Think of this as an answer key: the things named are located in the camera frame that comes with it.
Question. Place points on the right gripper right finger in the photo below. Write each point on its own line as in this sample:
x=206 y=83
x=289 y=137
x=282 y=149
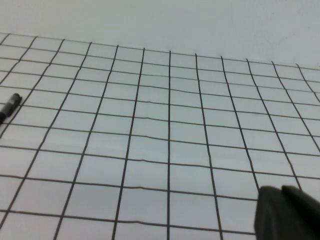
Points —
x=308 y=220

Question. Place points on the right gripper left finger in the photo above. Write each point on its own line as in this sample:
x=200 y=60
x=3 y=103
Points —
x=272 y=220

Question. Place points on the translucent pen cap black clip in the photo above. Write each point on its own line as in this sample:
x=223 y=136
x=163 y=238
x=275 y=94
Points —
x=12 y=102

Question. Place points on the black pen silver tip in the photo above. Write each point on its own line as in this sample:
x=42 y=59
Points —
x=2 y=118

